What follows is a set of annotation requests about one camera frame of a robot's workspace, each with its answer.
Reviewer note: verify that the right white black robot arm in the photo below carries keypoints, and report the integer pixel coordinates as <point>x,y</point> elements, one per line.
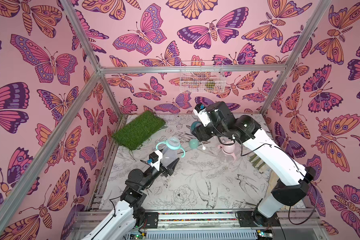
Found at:
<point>295,178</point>

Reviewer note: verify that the beige work glove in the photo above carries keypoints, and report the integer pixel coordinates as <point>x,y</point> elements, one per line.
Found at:
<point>258,163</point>

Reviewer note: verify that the white wire basket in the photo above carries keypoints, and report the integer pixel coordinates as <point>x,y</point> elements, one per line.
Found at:
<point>202,79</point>

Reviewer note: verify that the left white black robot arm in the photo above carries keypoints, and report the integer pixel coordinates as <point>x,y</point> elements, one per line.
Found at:
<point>128,212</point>

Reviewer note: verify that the green artificial grass mat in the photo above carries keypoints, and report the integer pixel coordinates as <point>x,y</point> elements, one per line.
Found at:
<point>134,134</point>

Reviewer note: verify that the pink bottle cap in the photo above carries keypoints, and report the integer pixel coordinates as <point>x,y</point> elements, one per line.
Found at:
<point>229,149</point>

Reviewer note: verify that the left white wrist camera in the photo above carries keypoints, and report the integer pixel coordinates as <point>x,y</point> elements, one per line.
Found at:
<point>155,159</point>

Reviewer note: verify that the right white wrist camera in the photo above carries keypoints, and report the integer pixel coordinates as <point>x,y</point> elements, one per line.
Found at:
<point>202,114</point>

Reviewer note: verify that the dark teal nipple collar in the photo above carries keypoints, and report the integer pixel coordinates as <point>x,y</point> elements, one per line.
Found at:
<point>194,125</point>

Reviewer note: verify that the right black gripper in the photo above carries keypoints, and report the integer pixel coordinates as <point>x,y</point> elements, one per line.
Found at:
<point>200,130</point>

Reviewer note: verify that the teal bottle cap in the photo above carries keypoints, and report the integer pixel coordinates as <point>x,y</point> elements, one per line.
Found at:
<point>193,144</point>

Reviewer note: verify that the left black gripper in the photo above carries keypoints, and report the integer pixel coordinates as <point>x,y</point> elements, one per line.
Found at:
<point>168,171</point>

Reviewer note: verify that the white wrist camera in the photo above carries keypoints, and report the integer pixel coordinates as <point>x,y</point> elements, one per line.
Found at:
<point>202,114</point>
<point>155,159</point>

